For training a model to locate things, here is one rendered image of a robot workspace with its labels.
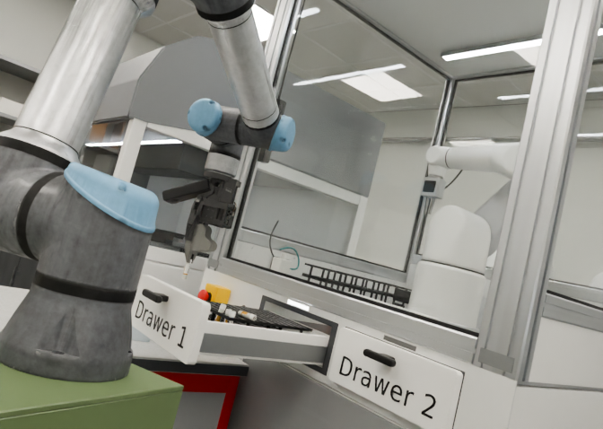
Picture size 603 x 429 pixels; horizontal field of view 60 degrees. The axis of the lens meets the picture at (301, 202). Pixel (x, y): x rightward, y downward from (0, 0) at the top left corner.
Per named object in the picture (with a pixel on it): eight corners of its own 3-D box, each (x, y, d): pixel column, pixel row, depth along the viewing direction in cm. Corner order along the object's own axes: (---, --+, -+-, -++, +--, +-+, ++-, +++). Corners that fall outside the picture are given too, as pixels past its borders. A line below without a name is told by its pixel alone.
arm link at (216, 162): (204, 150, 118) (214, 158, 126) (198, 169, 117) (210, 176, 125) (234, 157, 116) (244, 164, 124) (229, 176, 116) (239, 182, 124)
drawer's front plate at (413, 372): (443, 439, 85) (458, 372, 86) (327, 379, 107) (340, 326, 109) (450, 438, 86) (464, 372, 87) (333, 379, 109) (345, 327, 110)
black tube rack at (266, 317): (221, 350, 101) (229, 317, 101) (181, 326, 114) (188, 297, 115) (305, 357, 114) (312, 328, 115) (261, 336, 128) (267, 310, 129)
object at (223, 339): (194, 354, 92) (203, 320, 93) (140, 319, 113) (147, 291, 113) (348, 367, 117) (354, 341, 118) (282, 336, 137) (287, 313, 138)
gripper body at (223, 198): (221, 229, 115) (234, 176, 116) (185, 220, 116) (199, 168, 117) (231, 232, 122) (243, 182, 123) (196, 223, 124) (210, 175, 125)
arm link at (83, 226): (97, 291, 55) (132, 170, 57) (0, 262, 59) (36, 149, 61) (156, 293, 67) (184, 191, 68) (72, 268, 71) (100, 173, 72)
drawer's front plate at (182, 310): (187, 365, 90) (203, 302, 91) (127, 322, 113) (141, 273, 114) (196, 366, 91) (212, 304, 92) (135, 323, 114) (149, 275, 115)
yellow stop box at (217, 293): (209, 312, 142) (216, 287, 143) (197, 306, 148) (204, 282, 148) (224, 315, 145) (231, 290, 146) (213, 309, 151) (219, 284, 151)
